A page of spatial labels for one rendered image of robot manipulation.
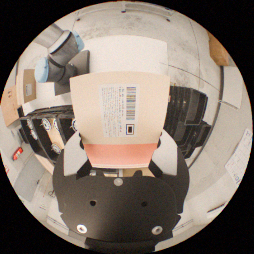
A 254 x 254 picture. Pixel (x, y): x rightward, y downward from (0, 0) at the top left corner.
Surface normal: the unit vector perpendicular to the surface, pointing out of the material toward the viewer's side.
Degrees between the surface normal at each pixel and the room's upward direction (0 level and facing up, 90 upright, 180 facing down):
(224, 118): 90
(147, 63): 0
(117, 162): 0
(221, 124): 90
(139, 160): 0
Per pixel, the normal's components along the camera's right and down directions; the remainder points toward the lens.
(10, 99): 0.98, 0.11
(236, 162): -1.00, 0.01
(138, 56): 0.04, 0.48
